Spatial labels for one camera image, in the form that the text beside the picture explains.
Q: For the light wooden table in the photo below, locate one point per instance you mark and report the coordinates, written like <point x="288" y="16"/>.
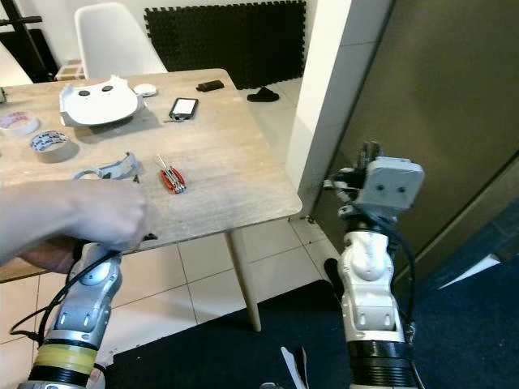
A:
<point x="235" y="154"/>

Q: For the silver laptop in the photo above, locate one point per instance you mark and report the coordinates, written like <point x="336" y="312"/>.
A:
<point x="8" y="69"/>

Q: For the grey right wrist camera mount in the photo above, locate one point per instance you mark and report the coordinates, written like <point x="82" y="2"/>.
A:
<point x="393" y="182"/>

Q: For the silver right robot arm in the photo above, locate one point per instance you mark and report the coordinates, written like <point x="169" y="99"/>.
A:
<point x="373" y="292"/>

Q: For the smartphone with white screen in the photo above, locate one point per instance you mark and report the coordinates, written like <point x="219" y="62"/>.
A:
<point x="183" y="108"/>

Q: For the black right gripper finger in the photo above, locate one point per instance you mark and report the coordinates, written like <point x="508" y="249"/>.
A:
<point x="366" y="160"/>
<point x="376" y="156"/>

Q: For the white plastic chair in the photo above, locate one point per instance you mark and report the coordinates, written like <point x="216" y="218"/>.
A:
<point x="117" y="40"/>

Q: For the bare arm person right hand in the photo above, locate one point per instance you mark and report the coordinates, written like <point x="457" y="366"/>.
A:
<point x="113" y="215"/>

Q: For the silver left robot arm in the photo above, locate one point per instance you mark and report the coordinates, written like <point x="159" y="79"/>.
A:
<point x="85" y="300"/>

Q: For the bare arm person left hand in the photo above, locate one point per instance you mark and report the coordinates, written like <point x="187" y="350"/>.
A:
<point x="49" y="258"/>

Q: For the bare arm person right forearm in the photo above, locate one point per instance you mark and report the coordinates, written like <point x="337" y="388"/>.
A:
<point x="40" y="219"/>

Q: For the small black remote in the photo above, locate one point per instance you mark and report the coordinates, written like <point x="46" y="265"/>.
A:
<point x="209" y="85"/>

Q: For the red folding hex key tool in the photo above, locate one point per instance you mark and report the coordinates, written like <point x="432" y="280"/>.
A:
<point x="173" y="177"/>

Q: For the grey-blue left wrist camera mount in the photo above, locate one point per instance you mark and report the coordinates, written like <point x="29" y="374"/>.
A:
<point x="117" y="166"/>

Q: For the small white round disc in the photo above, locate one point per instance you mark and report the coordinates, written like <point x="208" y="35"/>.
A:
<point x="144" y="89"/>

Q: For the black slipper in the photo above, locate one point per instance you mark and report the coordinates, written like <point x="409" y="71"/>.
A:
<point x="332" y="275"/>
<point x="263" y="95"/>

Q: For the black metal stand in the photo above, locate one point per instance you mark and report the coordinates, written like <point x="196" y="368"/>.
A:
<point x="24" y="36"/>

